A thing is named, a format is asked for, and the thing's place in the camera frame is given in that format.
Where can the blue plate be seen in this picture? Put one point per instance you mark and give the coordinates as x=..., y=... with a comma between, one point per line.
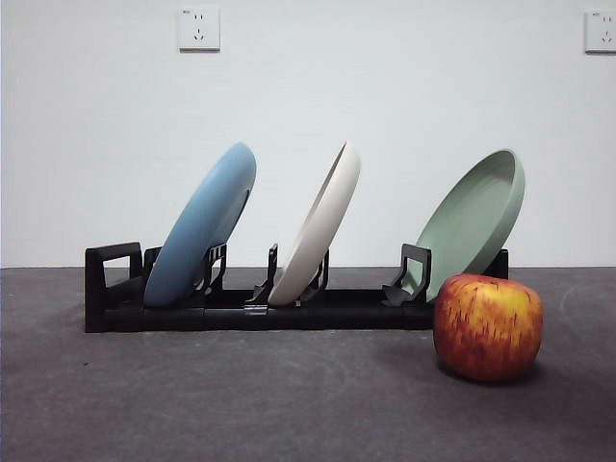
x=202, y=216

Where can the black plate rack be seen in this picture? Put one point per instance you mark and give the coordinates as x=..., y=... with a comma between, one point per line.
x=313, y=317

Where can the green plate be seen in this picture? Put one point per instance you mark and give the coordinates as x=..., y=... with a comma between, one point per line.
x=471, y=216

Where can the white wall socket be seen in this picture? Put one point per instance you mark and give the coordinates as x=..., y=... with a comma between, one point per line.
x=199, y=29
x=601, y=33

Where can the beige plate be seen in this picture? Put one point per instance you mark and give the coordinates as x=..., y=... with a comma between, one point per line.
x=329, y=207

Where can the red yellow apple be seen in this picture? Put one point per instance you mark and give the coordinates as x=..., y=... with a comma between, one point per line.
x=486, y=327

